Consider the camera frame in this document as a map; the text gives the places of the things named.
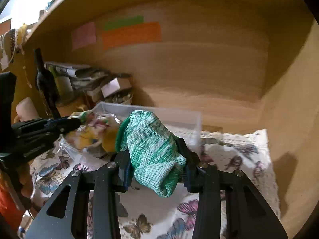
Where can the orange sticky note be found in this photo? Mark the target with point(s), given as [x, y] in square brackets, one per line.
[130, 35]

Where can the stack of newspapers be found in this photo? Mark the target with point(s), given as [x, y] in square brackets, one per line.
[80, 77]

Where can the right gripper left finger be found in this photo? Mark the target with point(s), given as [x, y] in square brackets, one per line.
[114, 177]

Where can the clear plastic storage box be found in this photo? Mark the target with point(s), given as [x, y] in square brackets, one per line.
[181, 123]

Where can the floral patterned cloth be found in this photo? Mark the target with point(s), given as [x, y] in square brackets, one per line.
[96, 129]

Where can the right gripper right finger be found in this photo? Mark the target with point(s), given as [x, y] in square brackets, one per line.
[202, 178]

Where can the butterfly lace tablecloth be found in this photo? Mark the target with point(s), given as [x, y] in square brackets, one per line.
[242, 162]

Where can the dark wine bottle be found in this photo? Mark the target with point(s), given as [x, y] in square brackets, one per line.
[46, 84]

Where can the green striped knit cloth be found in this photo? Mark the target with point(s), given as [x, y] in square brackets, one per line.
[153, 152]

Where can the white bowl of trinkets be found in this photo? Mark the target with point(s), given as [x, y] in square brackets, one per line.
[120, 98]

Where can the green sticky note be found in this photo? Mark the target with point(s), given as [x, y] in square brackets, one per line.
[123, 22]

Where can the white small card box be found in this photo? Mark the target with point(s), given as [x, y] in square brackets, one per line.
[114, 86]

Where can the pink sticky note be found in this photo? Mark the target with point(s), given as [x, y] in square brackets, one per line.
[83, 36]

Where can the white cylindrical candle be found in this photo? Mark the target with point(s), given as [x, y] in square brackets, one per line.
[26, 111]

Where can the beige mug with lid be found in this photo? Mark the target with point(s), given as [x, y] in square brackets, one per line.
[77, 105]

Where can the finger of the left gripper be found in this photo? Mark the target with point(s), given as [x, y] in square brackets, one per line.
[63, 125]

